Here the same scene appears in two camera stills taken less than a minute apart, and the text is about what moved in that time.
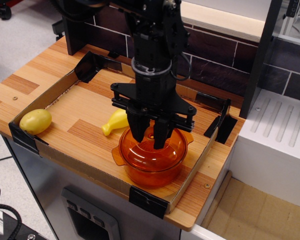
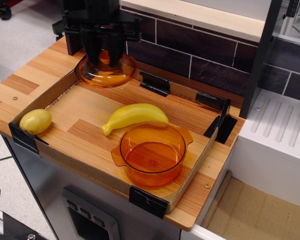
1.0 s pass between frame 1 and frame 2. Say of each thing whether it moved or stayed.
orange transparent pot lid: moved
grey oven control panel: stayed
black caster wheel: stayed
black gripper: moved
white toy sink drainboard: stayed
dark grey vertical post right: stayed
